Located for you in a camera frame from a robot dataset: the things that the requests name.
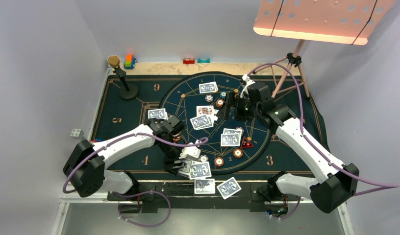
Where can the face down community card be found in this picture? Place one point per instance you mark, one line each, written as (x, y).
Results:
(200, 122)

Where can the king of diamonds card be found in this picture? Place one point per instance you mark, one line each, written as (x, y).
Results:
(204, 110)

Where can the dealt card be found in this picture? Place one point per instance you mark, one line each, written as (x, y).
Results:
(204, 186)
(228, 188)

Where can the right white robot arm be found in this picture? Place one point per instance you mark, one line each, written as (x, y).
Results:
(333, 182)

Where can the blue playing card deck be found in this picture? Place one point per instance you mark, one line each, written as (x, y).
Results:
(195, 170)

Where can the orange green blue toy blocks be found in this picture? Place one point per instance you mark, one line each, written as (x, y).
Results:
(130, 61)

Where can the dark green rectangular poker mat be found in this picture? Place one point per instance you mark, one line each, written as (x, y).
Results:
(117, 116)

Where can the colourful lego toy car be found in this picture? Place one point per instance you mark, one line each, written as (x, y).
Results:
(95, 141)

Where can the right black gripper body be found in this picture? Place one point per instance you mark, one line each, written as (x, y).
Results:
(244, 110)

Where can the two of clubs card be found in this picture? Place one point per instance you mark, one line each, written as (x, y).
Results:
(215, 112)

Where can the orange poker chip stack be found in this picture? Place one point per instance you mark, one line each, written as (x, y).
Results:
(218, 161)

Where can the red dealer button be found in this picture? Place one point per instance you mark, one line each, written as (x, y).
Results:
(246, 143)

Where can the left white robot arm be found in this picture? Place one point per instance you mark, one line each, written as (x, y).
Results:
(86, 169)

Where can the round blue poker mat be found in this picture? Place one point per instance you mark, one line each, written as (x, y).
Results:
(183, 98)

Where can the pink music stand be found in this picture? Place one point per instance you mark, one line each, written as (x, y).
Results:
(348, 22)

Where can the pink chips seat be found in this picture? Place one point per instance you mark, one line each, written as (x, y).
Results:
(209, 98)

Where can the grey lego brick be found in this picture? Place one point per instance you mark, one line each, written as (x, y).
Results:
(77, 134)

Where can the dealt card seat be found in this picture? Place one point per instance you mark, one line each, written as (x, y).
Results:
(233, 131)
(157, 113)
(207, 88)

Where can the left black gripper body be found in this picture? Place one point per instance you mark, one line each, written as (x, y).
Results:
(172, 153)

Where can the orange chips seat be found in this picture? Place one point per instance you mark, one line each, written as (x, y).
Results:
(237, 153)
(220, 103)
(177, 137)

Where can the red toy block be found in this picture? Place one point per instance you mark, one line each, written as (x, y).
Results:
(188, 60)

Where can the pink blue poker chip stack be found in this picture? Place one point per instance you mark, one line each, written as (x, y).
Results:
(203, 158)

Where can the black aluminium mounting rail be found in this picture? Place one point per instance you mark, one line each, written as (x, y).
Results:
(181, 196)

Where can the teal toy block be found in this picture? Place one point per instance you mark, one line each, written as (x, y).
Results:
(203, 60)

